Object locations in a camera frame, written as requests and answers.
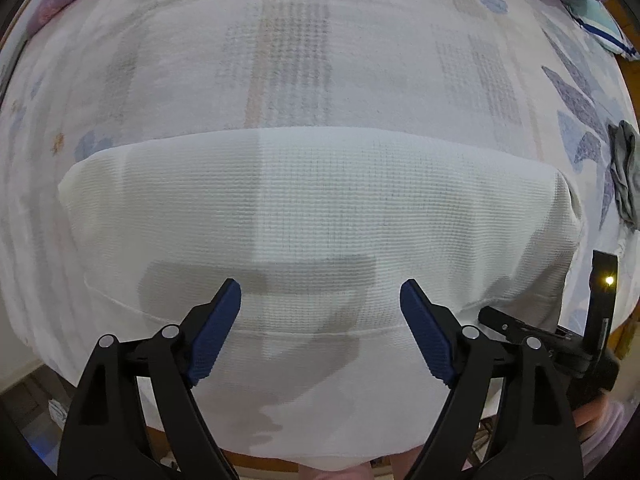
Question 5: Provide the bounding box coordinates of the white button jacket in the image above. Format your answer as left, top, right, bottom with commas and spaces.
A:
14, 126, 586, 474

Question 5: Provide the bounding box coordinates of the right hand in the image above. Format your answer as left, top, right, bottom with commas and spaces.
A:
573, 393, 608, 442

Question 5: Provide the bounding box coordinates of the grey folded garment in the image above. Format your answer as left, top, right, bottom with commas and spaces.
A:
608, 120, 639, 231

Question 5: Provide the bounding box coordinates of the floral bed sheet mattress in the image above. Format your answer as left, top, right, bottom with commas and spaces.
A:
0, 0, 640, 474

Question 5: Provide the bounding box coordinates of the blue striped pillow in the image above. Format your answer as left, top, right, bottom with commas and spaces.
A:
562, 0, 639, 62

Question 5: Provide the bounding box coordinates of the black camera box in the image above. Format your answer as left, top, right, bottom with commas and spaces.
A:
582, 250, 618, 360

